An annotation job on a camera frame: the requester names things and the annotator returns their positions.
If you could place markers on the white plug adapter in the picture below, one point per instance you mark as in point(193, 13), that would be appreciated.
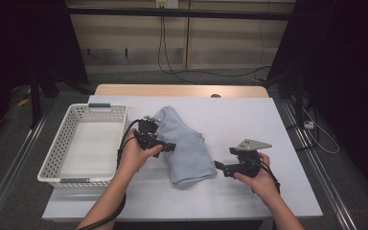
point(309, 125)

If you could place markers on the metal floor rail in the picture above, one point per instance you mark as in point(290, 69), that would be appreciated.
point(329, 191)
point(9, 177)

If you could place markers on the person's right hand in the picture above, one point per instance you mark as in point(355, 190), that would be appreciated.
point(263, 187)

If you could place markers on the black curtain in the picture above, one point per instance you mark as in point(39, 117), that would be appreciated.
point(348, 64)
point(12, 38)

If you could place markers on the white table board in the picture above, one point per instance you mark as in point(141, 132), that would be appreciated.
point(236, 198)

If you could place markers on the white wall socket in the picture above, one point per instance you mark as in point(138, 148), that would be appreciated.
point(167, 3)

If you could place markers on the long desk with dark edge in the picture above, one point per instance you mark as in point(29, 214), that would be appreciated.
point(172, 13)

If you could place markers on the dark table grommet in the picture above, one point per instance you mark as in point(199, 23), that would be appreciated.
point(215, 95)

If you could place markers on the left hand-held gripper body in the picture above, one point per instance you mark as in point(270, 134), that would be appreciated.
point(147, 139)

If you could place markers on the white perforated plastic basket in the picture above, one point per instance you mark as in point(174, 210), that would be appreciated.
point(89, 143)

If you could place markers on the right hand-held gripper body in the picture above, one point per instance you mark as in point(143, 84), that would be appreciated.
point(249, 166)

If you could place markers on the wooden table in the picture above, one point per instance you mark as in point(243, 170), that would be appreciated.
point(172, 90)

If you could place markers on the person's left hand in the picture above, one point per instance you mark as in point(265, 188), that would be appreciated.
point(131, 156)

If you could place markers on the light blue tank top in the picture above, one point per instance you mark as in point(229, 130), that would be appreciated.
point(188, 156)

